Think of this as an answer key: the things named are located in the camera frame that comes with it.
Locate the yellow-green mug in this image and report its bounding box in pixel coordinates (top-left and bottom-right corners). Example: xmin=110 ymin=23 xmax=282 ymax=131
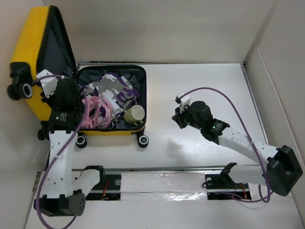
xmin=123 ymin=105 xmax=145 ymax=125

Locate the white spray bottle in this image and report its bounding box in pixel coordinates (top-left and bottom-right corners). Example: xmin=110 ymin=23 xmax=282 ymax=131
xmin=102 ymin=92 xmax=122 ymax=115

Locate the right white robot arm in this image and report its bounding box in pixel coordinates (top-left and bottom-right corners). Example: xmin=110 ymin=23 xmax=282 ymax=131
xmin=172 ymin=99 xmax=303 ymax=196

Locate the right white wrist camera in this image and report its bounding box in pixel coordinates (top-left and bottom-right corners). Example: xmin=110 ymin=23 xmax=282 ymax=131
xmin=175 ymin=91 xmax=191 ymax=113

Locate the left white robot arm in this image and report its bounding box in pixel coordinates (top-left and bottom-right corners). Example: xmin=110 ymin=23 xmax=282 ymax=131
xmin=34 ymin=78 xmax=106 ymax=218

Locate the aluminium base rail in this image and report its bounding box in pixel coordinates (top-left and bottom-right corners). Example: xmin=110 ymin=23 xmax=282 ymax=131
xmin=42 ymin=164 xmax=277 ymax=198

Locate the yellow hard-shell suitcase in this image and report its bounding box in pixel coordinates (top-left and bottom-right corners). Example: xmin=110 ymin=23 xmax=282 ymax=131
xmin=7 ymin=6 xmax=149 ymax=148

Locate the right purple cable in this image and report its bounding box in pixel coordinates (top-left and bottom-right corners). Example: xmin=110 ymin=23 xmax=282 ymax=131
xmin=176 ymin=87 xmax=274 ymax=204

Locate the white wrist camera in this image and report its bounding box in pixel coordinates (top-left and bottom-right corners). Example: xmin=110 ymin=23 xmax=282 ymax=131
xmin=175 ymin=91 xmax=191 ymax=113
xmin=36 ymin=69 xmax=65 ymax=96

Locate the purple camouflage cloth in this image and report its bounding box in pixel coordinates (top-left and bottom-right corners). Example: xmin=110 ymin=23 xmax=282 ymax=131
xmin=81 ymin=73 xmax=141 ymax=129

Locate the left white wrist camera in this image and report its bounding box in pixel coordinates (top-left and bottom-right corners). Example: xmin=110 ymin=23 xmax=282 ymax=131
xmin=36 ymin=69 xmax=65 ymax=96

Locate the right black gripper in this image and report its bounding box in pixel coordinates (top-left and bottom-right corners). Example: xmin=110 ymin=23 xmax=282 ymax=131
xmin=172 ymin=103 xmax=203 ymax=130

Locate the pink cable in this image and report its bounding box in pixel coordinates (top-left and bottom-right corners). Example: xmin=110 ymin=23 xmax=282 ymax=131
xmin=81 ymin=96 xmax=112 ymax=129

